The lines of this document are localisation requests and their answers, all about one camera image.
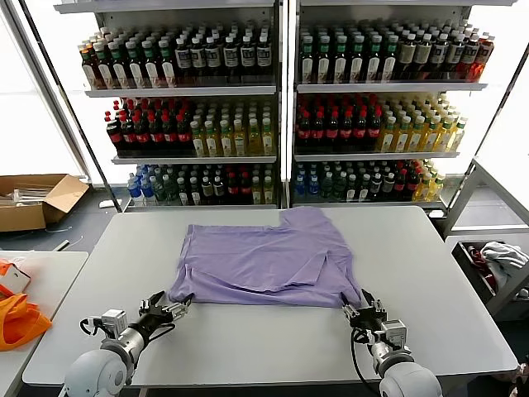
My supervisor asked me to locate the slanted grey metal post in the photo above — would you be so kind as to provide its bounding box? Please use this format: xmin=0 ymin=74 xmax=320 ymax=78
xmin=18 ymin=0 xmax=120 ymax=213

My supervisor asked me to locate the open brown cardboard box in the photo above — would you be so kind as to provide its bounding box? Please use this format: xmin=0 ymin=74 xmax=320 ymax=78
xmin=0 ymin=173 xmax=91 ymax=233

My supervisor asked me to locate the small orange white carton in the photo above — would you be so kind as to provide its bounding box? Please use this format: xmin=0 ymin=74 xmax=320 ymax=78
xmin=0 ymin=258 xmax=33 ymax=297

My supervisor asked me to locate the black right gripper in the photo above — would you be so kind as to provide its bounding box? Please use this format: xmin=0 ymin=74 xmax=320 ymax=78
xmin=341 ymin=288 xmax=389 ymax=334

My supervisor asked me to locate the orange fabric bag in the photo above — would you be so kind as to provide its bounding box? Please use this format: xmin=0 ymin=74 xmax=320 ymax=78
xmin=0 ymin=292 xmax=54 ymax=352

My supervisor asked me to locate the white strips bundle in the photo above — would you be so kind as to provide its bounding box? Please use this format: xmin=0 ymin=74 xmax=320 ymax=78
xmin=0 ymin=184 xmax=55 ymax=206

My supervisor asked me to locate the cola bottle red cap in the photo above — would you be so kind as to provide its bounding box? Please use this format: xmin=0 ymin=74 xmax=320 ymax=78
xmin=406 ymin=168 xmax=420 ymax=202
xmin=161 ymin=113 xmax=177 ymax=155
xmin=226 ymin=173 xmax=241 ymax=205
xmin=119 ymin=114 xmax=134 ymax=155
xmin=176 ymin=113 xmax=192 ymax=155
xmin=311 ymin=110 xmax=326 ymax=151
xmin=339 ymin=110 xmax=354 ymax=151
xmin=133 ymin=114 xmax=149 ymax=155
xmin=353 ymin=109 xmax=368 ymax=151
xmin=297 ymin=110 xmax=312 ymax=151
xmin=147 ymin=113 xmax=163 ymax=155
xmin=367 ymin=109 xmax=382 ymax=151
xmin=325 ymin=110 xmax=340 ymax=151
xmin=394 ymin=169 xmax=407 ymax=202
xmin=106 ymin=110 xmax=122 ymax=155
xmin=239 ymin=173 xmax=253 ymax=205

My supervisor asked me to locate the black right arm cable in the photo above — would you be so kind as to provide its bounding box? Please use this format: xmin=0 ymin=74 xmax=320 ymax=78
xmin=350 ymin=328 xmax=384 ymax=390

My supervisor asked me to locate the grey metal shelving unit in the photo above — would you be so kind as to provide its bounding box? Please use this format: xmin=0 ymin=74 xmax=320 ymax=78
xmin=53 ymin=0 xmax=286 ymax=213
xmin=288 ymin=0 xmax=520 ymax=210

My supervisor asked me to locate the dark bottle beige label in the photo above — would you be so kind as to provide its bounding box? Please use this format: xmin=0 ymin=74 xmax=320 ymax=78
xmin=414 ymin=33 xmax=431 ymax=82
xmin=398 ymin=33 xmax=416 ymax=82

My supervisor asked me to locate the white crumpled garment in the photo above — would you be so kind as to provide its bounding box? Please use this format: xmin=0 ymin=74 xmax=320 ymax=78
xmin=479 ymin=242 xmax=529 ymax=290

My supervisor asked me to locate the grey metal frame table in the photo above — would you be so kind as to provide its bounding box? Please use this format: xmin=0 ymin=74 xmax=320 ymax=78
xmin=444 ymin=159 xmax=529 ymax=241

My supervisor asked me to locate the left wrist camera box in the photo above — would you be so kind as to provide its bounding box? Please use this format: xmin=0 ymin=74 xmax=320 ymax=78
xmin=100 ymin=308 xmax=127 ymax=332

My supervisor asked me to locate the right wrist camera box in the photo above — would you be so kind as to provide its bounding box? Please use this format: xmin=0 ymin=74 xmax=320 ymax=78
xmin=380 ymin=318 xmax=409 ymax=352

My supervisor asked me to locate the dark grey storage bin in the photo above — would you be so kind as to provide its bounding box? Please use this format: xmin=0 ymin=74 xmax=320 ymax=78
xmin=451 ymin=239 xmax=529 ymax=322

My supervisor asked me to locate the red patterned garment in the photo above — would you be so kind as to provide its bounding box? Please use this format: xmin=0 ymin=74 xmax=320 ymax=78
xmin=466 ymin=244 xmax=497 ymax=293

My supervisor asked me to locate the purple printed t-shirt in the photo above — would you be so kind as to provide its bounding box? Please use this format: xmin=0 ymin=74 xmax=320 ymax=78
xmin=167 ymin=205 xmax=364 ymax=310

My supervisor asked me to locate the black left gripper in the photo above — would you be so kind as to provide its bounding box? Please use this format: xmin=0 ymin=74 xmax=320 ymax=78
xmin=137 ymin=290 xmax=193 ymax=338

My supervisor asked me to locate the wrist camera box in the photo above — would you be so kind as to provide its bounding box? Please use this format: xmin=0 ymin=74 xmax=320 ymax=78
xmin=100 ymin=308 xmax=127 ymax=332
xmin=380 ymin=318 xmax=409 ymax=352

